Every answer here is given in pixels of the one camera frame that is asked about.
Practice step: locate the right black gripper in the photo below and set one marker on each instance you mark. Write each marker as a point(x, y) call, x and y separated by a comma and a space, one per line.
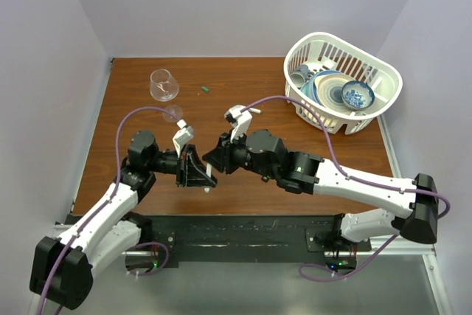
point(221, 157)

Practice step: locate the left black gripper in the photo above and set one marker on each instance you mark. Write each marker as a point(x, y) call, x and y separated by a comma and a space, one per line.
point(187, 167)

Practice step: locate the white pen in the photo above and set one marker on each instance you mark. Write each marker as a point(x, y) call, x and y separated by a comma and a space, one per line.
point(255, 110)
point(209, 175)

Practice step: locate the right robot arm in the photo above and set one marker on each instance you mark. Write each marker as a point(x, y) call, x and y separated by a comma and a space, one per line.
point(405, 207)

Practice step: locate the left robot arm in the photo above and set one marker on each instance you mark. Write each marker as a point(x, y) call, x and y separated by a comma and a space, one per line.
point(64, 267)

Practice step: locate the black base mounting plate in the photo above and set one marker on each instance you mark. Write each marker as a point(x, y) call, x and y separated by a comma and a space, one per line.
point(249, 239)

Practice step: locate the clear wine glass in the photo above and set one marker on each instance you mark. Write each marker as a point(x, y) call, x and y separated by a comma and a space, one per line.
point(164, 88)

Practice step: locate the light blue plate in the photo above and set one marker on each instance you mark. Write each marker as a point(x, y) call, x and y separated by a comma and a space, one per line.
point(309, 88)

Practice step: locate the grey mug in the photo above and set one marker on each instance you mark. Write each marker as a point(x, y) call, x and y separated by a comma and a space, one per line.
point(300, 75)

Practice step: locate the beige blue plate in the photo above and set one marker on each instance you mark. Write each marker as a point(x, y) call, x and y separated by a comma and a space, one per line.
point(329, 92)

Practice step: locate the white plastic dish basket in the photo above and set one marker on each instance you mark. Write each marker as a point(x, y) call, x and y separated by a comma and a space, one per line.
point(319, 66)

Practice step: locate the blue patterned bowl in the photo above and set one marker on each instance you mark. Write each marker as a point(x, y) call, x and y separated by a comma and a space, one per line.
point(357, 95)

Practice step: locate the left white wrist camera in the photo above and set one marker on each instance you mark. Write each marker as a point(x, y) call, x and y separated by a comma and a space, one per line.
point(183, 135)

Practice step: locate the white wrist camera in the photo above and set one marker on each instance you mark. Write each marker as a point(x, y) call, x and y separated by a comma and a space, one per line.
point(183, 135)
point(240, 121)

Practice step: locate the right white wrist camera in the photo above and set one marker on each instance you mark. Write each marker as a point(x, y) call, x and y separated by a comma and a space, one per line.
point(240, 121)

